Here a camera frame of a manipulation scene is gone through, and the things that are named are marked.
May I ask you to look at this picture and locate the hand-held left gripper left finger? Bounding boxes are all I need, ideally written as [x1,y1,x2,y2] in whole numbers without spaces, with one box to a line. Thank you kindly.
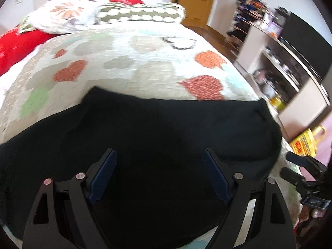
[22,148,118,249]

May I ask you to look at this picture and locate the black television screen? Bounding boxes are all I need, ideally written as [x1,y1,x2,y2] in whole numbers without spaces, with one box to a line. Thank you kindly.
[281,12,332,81]

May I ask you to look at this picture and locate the yellow bag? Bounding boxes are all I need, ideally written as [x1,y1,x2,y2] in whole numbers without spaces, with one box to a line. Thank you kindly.
[289,126,326,157]

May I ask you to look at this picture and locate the green dotted pillow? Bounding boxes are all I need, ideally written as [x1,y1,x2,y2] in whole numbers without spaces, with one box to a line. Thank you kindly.
[95,2,187,25]

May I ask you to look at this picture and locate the wooden door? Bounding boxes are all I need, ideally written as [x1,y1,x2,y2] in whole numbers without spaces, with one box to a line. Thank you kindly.
[172,0,220,28]

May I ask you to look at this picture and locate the white floral pillow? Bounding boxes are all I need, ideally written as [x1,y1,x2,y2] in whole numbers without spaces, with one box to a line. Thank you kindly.
[18,0,104,34]

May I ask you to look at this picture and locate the heart patterned quilt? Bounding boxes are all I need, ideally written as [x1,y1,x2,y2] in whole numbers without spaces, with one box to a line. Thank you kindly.
[0,21,301,249]

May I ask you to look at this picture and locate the white shelf unit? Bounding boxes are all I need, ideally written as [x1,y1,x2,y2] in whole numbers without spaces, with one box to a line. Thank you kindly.
[235,18,330,135]

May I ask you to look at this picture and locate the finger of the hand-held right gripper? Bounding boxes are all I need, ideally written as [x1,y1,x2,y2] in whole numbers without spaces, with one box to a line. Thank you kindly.
[280,167,307,188]
[286,151,328,172]

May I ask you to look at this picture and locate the red blanket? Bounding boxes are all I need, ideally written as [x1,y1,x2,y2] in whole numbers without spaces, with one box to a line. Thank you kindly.
[0,0,144,74]

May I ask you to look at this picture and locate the yellow green jar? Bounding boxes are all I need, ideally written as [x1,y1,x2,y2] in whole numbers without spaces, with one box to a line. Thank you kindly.
[270,96,286,110]

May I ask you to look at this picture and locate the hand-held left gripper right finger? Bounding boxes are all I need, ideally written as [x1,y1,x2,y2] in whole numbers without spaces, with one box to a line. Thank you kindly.
[203,148,297,249]

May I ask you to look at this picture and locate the black pants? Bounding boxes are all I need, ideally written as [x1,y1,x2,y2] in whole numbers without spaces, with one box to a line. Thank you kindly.
[0,86,283,247]

